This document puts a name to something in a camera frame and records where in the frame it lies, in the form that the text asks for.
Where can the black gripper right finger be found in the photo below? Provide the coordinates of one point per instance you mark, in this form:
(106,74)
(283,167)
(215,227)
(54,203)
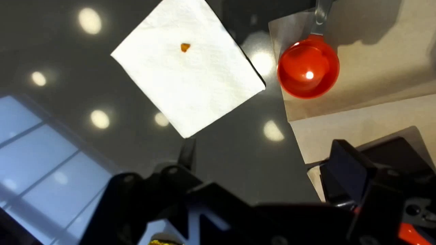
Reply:
(390,195)

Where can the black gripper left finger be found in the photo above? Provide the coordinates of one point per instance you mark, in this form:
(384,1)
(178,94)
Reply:
(136,204)

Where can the red measuring cup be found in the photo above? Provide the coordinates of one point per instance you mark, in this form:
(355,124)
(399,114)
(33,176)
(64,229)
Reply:
(308,68)

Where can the brown paper napkin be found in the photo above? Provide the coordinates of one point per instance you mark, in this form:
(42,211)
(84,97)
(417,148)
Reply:
(327,129)
(385,59)

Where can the white paper napkin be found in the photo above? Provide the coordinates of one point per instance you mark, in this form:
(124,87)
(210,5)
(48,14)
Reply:
(188,86)

